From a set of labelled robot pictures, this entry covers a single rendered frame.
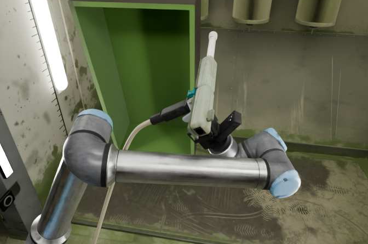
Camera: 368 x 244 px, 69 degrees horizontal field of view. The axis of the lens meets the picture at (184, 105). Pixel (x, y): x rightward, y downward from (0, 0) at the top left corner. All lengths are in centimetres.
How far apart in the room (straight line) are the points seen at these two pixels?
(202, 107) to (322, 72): 239
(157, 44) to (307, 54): 169
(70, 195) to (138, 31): 113
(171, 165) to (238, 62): 222
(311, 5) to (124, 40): 156
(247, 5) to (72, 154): 202
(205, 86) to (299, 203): 190
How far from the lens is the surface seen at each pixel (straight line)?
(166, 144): 216
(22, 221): 227
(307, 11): 260
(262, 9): 249
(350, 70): 309
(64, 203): 105
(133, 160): 72
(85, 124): 82
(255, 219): 231
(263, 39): 293
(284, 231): 231
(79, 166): 74
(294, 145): 291
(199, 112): 67
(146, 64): 191
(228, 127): 80
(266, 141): 90
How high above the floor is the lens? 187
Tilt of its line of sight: 32 degrees down
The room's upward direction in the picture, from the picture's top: straight up
